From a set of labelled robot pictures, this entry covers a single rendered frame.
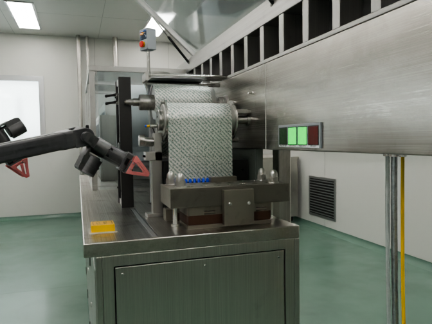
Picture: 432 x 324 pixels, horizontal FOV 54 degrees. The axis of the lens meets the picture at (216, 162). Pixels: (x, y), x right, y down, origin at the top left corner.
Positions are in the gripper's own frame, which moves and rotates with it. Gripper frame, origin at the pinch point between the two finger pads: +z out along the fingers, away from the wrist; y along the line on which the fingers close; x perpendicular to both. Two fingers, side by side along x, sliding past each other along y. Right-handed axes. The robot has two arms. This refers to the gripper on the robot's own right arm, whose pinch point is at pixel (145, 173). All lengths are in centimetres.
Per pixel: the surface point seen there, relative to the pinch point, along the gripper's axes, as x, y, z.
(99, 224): -20.9, 12.2, -6.3
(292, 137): 30, 30, 28
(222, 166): 16.0, 0.3, 22.9
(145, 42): 56, -57, -22
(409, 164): 136, -176, 239
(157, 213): -10.0, -8.3, 12.5
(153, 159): 5.9, -7.0, 1.1
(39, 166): -51, -557, -58
